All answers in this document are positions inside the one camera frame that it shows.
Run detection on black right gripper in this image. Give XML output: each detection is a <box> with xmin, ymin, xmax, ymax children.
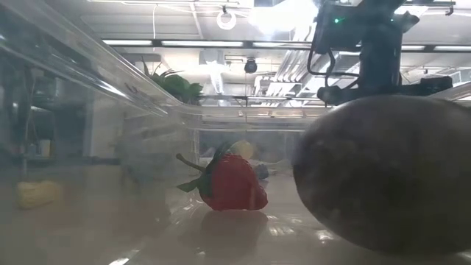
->
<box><xmin>317</xmin><ymin>48</ymin><xmax>453</xmax><ymax>106</ymax></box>

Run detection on brown toy kiwi fruit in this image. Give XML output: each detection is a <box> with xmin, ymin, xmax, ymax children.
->
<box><xmin>292</xmin><ymin>94</ymin><xmax>471</xmax><ymax>257</ymax></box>

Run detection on red toy strawberry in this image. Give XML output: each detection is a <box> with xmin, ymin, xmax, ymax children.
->
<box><xmin>175</xmin><ymin>141</ymin><xmax>269</xmax><ymax>212</ymax></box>

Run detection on clear plastic tupperware container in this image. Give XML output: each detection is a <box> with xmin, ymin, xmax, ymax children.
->
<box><xmin>0</xmin><ymin>0</ymin><xmax>471</xmax><ymax>265</ymax></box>

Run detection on small dark toy berry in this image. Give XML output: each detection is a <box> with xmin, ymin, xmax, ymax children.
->
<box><xmin>255</xmin><ymin>163</ymin><xmax>270</xmax><ymax>180</ymax></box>

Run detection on artificial succulents in white pot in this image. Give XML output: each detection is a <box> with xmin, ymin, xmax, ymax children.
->
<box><xmin>141</xmin><ymin>57</ymin><xmax>205</xmax><ymax>107</ymax></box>

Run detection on white cup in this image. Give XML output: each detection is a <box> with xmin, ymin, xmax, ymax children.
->
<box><xmin>39</xmin><ymin>138</ymin><xmax>52</xmax><ymax>158</ymax></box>

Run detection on small yellow toy fruit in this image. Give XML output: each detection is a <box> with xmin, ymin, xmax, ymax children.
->
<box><xmin>16</xmin><ymin>180</ymin><xmax>66</xmax><ymax>210</ymax></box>

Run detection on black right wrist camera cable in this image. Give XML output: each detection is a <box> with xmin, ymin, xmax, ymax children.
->
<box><xmin>306</xmin><ymin>46</ymin><xmax>361</xmax><ymax>91</ymax></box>

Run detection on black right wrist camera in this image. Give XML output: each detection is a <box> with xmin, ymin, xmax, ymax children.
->
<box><xmin>311</xmin><ymin>0</ymin><xmax>356</xmax><ymax>55</ymax></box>

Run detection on black horizontal frame rail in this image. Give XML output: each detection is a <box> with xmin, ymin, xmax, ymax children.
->
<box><xmin>201</xmin><ymin>94</ymin><xmax>325</xmax><ymax>102</ymax></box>

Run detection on white coiled cable loop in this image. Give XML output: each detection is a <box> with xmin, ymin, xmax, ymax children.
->
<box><xmin>216</xmin><ymin>10</ymin><xmax>238</xmax><ymax>32</ymax></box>

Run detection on black frame bar with lights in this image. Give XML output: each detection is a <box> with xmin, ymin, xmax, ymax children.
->
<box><xmin>101</xmin><ymin>38</ymin><xmax>471</xmax><ymax>52</ymax></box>

